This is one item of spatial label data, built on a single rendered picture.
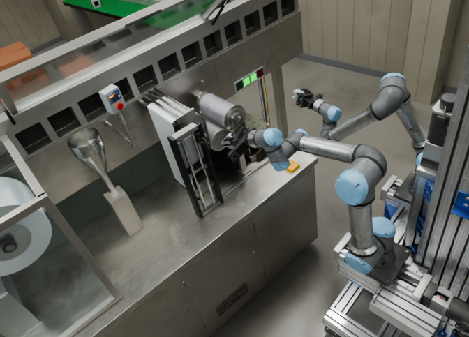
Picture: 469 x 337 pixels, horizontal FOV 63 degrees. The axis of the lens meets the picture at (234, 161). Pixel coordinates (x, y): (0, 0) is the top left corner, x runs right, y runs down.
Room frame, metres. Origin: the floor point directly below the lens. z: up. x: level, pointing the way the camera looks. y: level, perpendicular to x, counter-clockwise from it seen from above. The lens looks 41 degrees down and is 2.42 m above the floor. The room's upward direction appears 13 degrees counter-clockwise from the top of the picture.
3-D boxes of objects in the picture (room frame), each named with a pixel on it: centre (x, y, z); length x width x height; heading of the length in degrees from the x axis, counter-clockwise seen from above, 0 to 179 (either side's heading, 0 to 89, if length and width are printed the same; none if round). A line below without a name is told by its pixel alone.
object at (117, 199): (1.40, 0.62, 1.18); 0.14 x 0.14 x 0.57
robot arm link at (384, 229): (0.95, -0.55, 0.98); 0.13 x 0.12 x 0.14; 127
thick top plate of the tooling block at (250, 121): (1.92, -0.12, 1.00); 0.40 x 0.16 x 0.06; 32
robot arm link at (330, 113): (1.62, -0.56, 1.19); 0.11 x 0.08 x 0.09; 26
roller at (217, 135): (1.73, 0.11, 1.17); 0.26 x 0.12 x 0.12; 32
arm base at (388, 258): (0.96, -0.55, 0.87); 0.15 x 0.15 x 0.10
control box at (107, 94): (1.43, 0.43, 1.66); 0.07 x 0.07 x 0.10; 42
